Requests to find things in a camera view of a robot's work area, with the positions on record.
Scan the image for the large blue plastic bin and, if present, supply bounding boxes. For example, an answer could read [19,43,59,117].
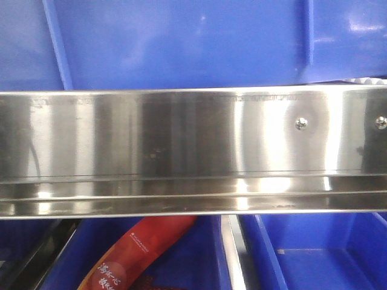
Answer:
[1,1,386,91]

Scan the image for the lower right blue bin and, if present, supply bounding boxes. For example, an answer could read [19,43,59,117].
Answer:
[239,213,386,289]

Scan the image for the red snack package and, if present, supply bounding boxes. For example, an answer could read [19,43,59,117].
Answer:
[78,216,197,289]

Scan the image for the steel shelf divider bar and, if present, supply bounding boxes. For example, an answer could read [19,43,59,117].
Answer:
[221,215,259,290]

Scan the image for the white ribbed object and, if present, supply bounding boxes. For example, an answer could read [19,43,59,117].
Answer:
[344,77,387,85]

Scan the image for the left rail screw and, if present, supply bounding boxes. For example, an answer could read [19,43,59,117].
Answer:
[294,117,308,131]

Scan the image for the rail screw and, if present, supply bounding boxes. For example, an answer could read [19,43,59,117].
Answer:
[294,117,308,131]
[374,115,387,130]

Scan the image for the stainless steel shelf rail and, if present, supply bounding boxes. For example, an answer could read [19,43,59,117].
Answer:
[1,84,386,219]

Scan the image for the right rail screw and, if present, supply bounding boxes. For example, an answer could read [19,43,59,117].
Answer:
[374,115,387,130]

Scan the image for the black shelf frame bar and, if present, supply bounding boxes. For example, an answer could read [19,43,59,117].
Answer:
[1,219,80,289]

